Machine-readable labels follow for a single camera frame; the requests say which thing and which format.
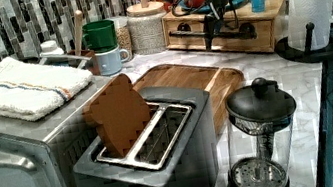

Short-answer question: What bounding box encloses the black drawer handle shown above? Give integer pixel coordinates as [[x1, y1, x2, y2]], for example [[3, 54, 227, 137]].
[[169, 21, 257, 47]]

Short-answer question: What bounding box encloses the jar with wooden lid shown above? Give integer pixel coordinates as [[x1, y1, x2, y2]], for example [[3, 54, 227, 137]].
[[126, 0, 166, 55]]

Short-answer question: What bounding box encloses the wooden drawer box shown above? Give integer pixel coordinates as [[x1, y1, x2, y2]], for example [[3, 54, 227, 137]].
[[162, 0, 286, 53]]

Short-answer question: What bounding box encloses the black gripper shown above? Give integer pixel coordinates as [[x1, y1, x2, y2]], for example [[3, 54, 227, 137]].
[[203, 0, 229, 51]]

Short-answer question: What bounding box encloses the wooden serving tray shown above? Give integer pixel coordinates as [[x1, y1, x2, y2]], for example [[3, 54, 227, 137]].
[[134, 64, 245, 134]]

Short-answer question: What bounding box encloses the clear lidded glass jar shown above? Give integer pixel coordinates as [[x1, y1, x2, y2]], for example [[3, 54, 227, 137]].
[[107, 16, 133, 63]]

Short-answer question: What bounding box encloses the white capped bottle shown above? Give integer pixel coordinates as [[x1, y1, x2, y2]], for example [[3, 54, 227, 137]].
[[40, 40, 65, 57]]

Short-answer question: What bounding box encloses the blue plate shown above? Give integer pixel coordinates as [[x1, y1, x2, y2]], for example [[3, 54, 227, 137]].
[[180, 0, 245, 14]]

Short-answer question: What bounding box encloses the brown toast slice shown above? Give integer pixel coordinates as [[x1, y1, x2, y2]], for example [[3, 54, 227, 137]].
[[82, 74, 151, 159]]

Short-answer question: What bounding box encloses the green mug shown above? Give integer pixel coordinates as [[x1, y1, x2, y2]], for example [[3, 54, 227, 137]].
[[82, 19, 118, 53]]

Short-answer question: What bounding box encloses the wooden spoon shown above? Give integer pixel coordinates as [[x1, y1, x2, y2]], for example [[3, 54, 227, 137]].
[[74, 10, 83, 56]]

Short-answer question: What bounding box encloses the white striped dish towel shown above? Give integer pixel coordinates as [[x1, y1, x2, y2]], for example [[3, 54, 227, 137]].
[[0, 57, 93, 121]]

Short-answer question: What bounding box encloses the black paper towel holder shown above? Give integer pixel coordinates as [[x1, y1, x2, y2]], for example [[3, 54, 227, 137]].
[[274, 22, 333, 64]]

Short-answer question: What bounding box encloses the glass french press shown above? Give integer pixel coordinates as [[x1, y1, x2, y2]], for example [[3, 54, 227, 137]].
[[225, 77, 296, 187]]

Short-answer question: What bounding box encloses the brown wooden utensil box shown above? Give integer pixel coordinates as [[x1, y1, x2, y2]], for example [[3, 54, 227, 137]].
[[67, 50, 101, 76]]

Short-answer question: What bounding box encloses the light blue mug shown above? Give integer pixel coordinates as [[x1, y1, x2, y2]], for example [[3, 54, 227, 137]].
[[96, 46, 132, 76]]

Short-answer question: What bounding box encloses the black two-slot toaster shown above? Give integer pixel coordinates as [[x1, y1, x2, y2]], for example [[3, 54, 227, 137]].
[[73, 86, 219, 187]]

